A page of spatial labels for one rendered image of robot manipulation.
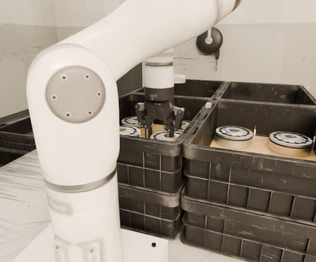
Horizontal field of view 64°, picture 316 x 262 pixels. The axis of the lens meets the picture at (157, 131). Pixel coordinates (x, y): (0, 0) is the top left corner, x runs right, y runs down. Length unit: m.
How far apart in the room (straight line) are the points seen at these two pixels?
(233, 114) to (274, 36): 3.21
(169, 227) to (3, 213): 0.42
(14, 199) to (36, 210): 0.09
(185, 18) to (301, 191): 0.32
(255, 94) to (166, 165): 0.79
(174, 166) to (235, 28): 3.56
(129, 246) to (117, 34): 0.34
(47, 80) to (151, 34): 0.14
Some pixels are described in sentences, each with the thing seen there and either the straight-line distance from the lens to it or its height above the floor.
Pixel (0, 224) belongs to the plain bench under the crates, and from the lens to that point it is 0.73.
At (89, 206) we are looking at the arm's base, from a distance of 0.33.
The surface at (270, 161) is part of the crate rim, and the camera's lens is 0.44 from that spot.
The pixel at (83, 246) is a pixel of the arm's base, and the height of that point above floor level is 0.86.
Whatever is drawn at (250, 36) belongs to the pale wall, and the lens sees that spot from 3.96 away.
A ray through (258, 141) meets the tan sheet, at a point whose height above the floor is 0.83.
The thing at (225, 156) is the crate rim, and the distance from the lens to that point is 0.44.
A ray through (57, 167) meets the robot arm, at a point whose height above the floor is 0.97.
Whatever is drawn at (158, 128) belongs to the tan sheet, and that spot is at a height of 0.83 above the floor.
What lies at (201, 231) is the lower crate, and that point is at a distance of 0.55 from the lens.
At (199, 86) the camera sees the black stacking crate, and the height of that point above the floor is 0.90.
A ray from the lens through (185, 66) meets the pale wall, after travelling 4.06.
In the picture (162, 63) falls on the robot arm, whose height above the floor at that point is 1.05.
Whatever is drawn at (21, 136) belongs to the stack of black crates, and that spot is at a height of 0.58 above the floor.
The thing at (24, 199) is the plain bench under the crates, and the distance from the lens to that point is 0.79.
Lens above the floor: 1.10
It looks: 20 degrees down
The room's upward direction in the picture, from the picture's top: straight up
